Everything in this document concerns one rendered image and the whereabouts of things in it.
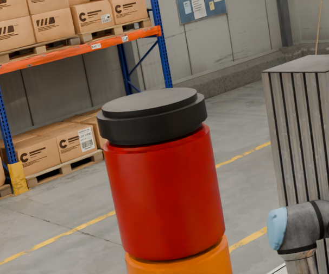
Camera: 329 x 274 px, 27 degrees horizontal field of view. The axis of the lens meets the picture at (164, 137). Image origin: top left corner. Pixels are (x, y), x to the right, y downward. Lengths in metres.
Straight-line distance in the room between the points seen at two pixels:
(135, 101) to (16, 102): 9.87
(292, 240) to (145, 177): 1.72
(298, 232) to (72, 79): 8.84
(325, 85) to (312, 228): 0.41
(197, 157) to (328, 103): 1.76
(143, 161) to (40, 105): 10.09
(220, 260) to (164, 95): 0.08
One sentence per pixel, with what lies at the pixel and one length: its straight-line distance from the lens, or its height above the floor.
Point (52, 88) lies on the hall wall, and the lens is 10.47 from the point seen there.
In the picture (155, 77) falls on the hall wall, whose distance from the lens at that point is 11.64.
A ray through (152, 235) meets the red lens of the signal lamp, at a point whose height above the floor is 2.28.
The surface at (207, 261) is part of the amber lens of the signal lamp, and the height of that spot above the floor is 2.27.
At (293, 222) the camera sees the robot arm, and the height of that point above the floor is 1.63.
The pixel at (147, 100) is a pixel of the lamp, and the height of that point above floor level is 2.34.
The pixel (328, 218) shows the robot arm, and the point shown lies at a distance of 2.02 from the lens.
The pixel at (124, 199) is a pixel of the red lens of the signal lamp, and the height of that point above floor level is 2.30.
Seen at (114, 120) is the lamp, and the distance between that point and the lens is 0.29.
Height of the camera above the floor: 2.40
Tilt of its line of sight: 14 degrees down
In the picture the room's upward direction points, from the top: 10 degrees counter-clockwise
